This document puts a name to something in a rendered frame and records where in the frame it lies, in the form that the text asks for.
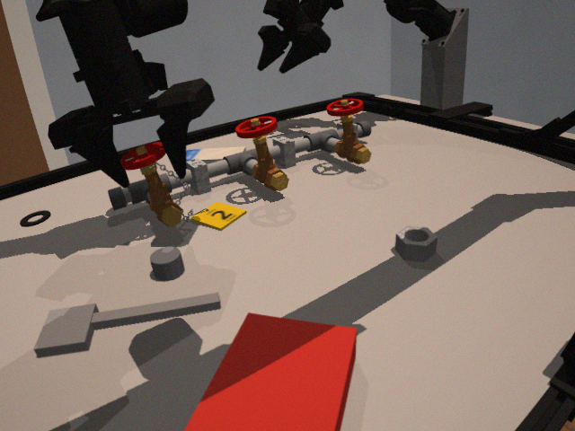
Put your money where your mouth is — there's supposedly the grey pipe manifold with three red valves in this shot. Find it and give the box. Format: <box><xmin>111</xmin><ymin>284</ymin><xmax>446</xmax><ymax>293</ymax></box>
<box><xmin>108</xmin><ymin>99</ymin><xmax>371</xmax><ymax>227</ymax></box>

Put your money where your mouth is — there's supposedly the dark grey hex nut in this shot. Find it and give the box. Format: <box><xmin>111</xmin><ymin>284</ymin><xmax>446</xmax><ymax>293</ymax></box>
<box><xmin>395</xmin><ymin>225</ymin><xmax>438</xmax><ymax>262</ymax></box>

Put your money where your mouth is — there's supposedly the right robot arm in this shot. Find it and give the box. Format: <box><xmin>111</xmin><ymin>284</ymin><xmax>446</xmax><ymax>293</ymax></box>
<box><xmin>263</xmin><ymin>0</ymin><xmax>456</xmax><ymax>41</ymax></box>

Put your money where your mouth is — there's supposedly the black rubber ring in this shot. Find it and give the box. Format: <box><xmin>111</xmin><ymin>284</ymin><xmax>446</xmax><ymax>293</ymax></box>
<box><xmin>20</xmin><ymin>210</ymin><xmax>50</xmax><ymax>227</ymax></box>

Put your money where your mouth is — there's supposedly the red flat slab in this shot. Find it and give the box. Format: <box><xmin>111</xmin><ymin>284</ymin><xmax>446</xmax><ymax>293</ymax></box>
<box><xmin>184</xmin><ymin>312</ymin><xmax>357</xmax><ymax>431</ymax></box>

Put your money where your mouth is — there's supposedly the dark grey cylinder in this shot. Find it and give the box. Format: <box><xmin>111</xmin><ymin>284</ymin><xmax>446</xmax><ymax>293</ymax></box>
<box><xmin>150</xmin><ymin>247</ymin><xmax>185</xmax><ymax>281</ymax></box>

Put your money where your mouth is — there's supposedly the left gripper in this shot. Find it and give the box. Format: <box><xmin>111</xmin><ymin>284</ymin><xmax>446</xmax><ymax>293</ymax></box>
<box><xmin>48</xmin><ymin>42</ymin><xmax>215</xmax><ymax>188</ymax></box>

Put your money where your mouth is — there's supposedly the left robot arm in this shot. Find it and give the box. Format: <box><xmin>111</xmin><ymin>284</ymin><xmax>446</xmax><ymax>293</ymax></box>
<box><xmin>36</xmin><ymin>0</ymin><xmax>188</xmax><ymax>95</ymax></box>

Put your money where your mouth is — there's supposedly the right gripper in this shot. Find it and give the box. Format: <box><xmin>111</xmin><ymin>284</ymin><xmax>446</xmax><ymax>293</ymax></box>
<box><xmin>258</xmin><ymin>1</ymin><xmax>331</xmax><ymax>74</ymax></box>

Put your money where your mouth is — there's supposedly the yellow number 2 tag on metal chain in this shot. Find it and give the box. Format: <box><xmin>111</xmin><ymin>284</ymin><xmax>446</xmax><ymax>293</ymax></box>
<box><xmin>150</xmin><ymin>162</ymin><xmax>247</xmax><ymax>231</ymax></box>

